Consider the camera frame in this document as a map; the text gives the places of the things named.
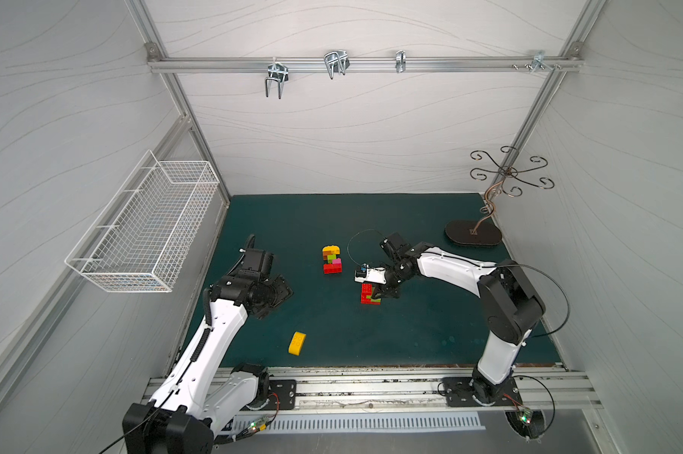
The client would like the yellow curved lego brick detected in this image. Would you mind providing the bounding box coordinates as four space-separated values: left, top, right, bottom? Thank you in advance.
322 245 341 255

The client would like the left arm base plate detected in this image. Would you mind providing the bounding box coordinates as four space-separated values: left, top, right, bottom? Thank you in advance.
262 378 298 412

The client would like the horizontal aluminium rail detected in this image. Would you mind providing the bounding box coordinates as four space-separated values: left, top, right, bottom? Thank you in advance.
148 54 585 75

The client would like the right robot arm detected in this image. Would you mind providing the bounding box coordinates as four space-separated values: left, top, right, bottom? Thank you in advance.
354 233 557 407

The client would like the red long lego brick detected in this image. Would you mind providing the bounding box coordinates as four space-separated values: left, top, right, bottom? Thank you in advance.
360 295 382 306

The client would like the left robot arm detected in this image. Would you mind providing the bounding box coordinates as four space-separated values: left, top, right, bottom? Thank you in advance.
120 235 293 453

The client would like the left metal clip hook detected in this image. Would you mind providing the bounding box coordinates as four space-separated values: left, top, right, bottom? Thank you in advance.
265 62 289 100

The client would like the black metal hook stand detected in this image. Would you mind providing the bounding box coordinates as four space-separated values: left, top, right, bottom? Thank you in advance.
445 149 555 248

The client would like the right metal clip hook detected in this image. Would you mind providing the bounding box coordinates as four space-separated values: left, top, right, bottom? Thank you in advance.
511 50 563 74

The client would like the white wire basket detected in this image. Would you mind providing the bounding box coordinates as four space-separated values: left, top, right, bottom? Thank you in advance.
64 151 219 293

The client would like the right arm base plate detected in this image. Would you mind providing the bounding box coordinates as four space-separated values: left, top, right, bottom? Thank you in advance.
439 376 523 408

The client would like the metal clip hook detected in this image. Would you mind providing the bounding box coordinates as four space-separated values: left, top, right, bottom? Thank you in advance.
511 50 563 74
395 50 407 74
324 50 350 79
265 62 289 100

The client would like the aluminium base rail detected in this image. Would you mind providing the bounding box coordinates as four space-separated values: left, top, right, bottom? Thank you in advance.
142 365 602 418

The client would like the red small lego brick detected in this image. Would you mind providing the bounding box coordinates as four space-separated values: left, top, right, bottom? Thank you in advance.
361 284 375 296

